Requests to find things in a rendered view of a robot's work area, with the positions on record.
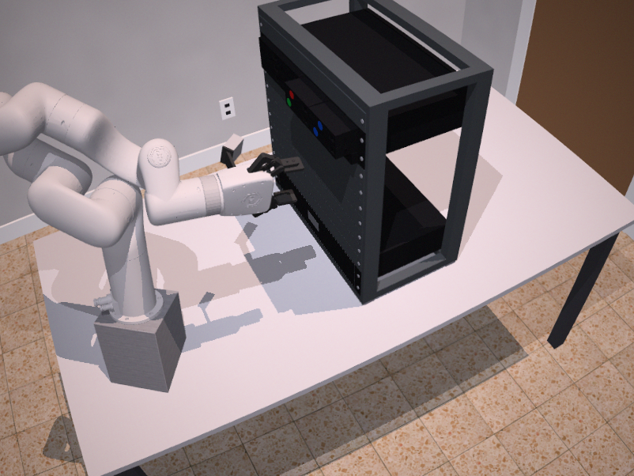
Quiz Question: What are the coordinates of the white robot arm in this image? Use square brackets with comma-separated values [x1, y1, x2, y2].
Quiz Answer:
[0, 82, 221, 325]

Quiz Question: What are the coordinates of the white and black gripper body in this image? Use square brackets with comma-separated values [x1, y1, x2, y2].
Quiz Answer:
[214, 163, 274, 217]

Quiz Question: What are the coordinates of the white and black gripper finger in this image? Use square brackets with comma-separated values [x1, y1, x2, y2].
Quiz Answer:
[247, 153, 304, 178]
[252, 189, 297, 217]

